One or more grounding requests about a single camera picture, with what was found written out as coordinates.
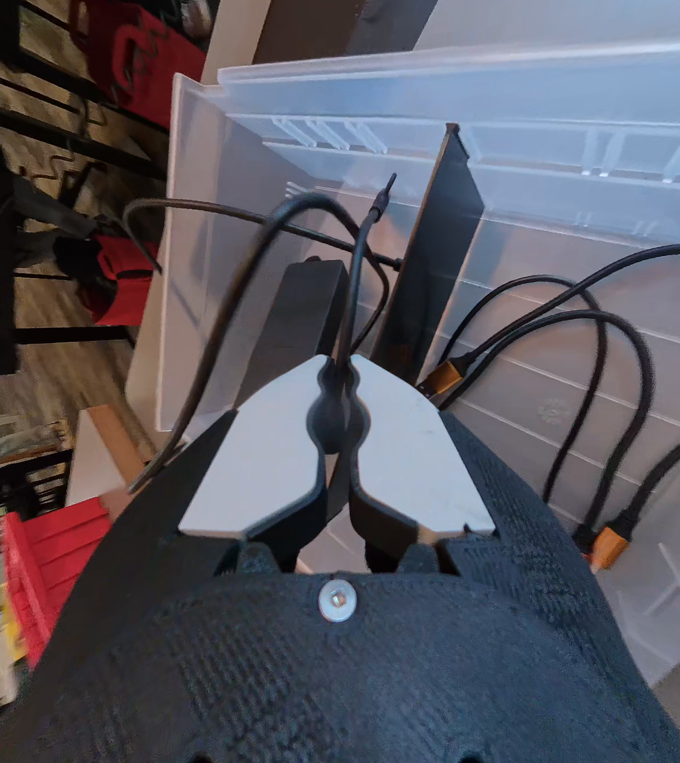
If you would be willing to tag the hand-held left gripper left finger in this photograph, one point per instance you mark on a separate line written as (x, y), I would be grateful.
(256, 465)

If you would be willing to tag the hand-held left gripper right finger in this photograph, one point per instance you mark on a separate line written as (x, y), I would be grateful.
(423, 465)

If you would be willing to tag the black usb hub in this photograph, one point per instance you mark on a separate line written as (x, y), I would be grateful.
(304, 310)

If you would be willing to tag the clear plastic bin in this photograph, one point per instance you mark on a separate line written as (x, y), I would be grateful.
(554, 179)

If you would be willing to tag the wood edged side table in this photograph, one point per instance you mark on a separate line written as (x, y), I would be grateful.
(107, 441)

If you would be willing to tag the black bin divider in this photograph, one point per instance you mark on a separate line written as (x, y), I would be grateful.
(435, 250)

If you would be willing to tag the red bag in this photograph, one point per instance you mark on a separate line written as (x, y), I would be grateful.
(125, 280)
(149, 59)

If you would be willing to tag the large red plastic bin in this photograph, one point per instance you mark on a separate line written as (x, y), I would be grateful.
(47, 554)

